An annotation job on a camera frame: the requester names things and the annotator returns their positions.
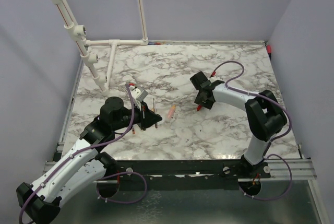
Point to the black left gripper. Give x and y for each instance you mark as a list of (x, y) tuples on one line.
[(147, 117)]

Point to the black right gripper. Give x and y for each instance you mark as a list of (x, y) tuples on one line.
[(199, 101)]

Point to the white red-tipped pen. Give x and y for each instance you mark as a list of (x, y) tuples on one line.
[(154, 110)]

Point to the pink orange-tipped marker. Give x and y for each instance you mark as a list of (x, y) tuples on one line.
[(171, 112)]

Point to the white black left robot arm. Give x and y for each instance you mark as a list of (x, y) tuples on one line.
[(86, 161)]

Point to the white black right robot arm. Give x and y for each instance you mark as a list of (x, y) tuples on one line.
[(265, 117)]

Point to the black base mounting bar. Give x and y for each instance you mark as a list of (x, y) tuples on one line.
[(130, 180)]

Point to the red black corner clamp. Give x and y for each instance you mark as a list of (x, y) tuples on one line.
[(269, 51)]

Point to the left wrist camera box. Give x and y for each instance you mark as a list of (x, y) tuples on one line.
[(138, 93)]

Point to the aluminium rail frame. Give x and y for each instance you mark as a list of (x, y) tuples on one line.
[(272, 169)]

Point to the white PVC pipe frame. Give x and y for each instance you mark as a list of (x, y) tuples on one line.
[(78, 34)]

